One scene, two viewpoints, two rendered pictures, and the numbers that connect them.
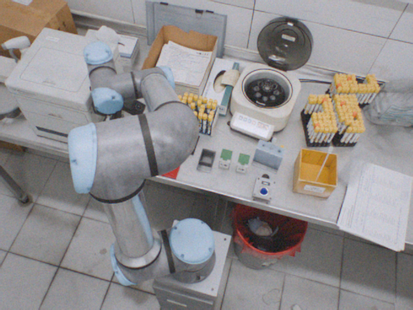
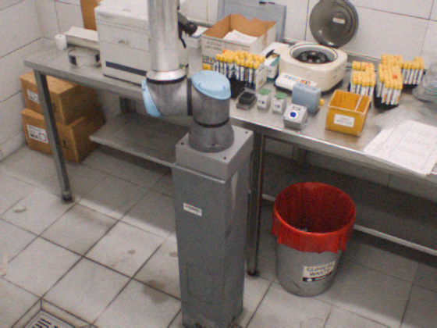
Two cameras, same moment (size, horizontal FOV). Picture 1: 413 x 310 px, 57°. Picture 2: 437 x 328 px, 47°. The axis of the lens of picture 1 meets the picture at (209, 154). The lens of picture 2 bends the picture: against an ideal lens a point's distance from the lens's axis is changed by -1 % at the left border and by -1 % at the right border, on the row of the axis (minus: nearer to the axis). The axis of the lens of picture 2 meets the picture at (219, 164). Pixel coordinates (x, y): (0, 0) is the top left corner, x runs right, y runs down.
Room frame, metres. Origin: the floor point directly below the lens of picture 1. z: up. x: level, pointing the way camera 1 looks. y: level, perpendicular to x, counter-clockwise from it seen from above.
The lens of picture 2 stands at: (-1.01, -0.41, 1.89)
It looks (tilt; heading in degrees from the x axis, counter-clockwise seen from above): 37 degrees down; 17
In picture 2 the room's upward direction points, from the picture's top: straight up
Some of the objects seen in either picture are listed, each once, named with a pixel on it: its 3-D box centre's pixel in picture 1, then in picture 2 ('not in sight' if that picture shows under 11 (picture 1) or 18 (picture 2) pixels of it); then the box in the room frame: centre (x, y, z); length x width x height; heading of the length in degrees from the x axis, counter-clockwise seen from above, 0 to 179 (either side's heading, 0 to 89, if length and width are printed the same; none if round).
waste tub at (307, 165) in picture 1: (314, 173); (347, 112); (0.67, -0.38, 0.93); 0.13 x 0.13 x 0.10; 84
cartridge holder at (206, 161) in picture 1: (206, 158); (246, 99); (0.71, 0.01, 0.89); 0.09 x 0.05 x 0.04; 170
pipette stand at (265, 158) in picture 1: (268, 155); (305, 98); (0.73, -0.22, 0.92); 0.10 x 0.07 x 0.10; 71
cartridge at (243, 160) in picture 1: (242, 163); (279, 103); (0.70, -0.12, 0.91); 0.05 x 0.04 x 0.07; 169
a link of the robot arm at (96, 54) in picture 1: (100, 64); not in sight; (0.74, 0.32, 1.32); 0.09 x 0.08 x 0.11; 20
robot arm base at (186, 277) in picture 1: (191, 254); (211, 126); (0.32, 0.03, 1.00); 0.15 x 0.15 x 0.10
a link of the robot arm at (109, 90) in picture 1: (112, 90); not in sight; (0.65, 0.27, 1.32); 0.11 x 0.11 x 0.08; 20
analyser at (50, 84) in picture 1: (77, 92); (146, 37); (0.87, 0.50, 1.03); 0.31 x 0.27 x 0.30; 79
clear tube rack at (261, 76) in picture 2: (190, 115); (239, 73); (0.89, 0.09, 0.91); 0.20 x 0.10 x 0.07; 79
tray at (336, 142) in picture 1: (341, 127); (385, 96); (0.92, -0.52, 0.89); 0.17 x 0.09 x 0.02; 6
